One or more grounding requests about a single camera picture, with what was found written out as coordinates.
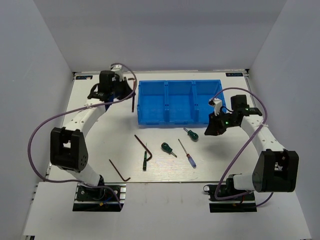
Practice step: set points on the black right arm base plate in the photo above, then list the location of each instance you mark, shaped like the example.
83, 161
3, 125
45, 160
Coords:
240, 204

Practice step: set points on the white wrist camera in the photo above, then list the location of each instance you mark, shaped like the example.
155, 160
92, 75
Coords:
217, 104
118, 70

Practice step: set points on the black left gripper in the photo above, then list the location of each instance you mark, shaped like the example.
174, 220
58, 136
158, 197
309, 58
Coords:
128, 90

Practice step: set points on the blue three-compartment bin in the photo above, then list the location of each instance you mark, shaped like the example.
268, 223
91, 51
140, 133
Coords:
176, 102

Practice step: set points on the dark right corner label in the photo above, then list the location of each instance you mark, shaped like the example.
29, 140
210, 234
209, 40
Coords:
234, 74

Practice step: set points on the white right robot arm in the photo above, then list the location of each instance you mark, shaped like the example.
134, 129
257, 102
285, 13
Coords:
276, 168

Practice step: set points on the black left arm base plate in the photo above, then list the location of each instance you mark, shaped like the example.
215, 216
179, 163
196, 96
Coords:
100, 200

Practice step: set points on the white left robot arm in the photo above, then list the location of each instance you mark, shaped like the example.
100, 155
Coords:
68, 150

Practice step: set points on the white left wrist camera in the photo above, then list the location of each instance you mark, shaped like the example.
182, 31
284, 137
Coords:
118, 70

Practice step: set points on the stubby green screwdriver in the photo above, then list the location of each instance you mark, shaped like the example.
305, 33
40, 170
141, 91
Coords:
166, 148
194, 136

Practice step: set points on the dark left corner label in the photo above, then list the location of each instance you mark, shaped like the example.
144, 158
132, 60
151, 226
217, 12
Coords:
84, 77

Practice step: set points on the slim green black screwdriver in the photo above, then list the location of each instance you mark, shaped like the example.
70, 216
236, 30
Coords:
144, 167

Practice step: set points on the dark corner label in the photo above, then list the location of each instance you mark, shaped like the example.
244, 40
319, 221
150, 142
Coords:
84, 77
234, 74

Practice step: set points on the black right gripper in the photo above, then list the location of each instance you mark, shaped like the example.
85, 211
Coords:
213, 128

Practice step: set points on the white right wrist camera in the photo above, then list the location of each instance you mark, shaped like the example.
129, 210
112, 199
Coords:
217, 104

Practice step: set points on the blue red handle screwdriver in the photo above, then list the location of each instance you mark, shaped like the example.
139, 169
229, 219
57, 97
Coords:
190, 159

